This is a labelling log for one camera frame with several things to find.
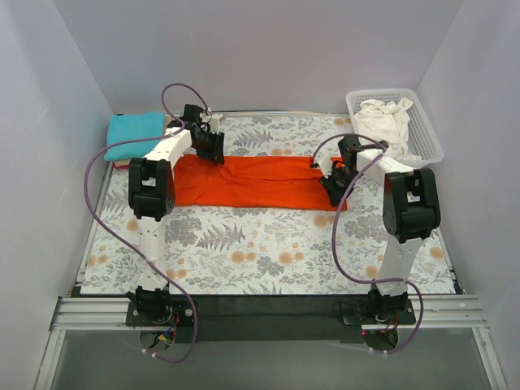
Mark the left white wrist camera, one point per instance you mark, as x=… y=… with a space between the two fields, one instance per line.
x=211 y=122

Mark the white plastic basket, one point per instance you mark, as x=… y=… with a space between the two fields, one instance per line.
x=422 y=138

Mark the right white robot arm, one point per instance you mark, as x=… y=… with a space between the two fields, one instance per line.
x=411 y=212

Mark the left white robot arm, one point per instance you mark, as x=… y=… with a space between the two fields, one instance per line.
x=151 y=196

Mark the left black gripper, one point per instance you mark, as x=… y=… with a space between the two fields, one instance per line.
x=214 y=147

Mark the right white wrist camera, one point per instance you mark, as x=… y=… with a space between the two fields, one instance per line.
x=325 y=165

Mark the folded cyan t shirt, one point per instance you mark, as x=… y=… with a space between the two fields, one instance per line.
x=131 y=127

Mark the aluminium frame rail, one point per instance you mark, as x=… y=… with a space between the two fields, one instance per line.
x=449 y=311

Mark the folded magenta t shirt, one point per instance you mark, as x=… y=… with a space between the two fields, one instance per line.
x=121 y=167

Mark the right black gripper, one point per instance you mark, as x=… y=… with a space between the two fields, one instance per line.
x=334 y=187

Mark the orange t shirt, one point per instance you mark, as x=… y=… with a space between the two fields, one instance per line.
x=267 y=181

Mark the white t shirt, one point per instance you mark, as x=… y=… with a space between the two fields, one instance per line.
x=387 y=122

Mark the floral table mat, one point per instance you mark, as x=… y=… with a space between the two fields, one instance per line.
x=213 y=250

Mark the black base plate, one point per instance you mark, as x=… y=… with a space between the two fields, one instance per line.
x=207 y=318

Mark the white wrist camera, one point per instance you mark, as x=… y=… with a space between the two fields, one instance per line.
x=325 y=165
x=211 y=122

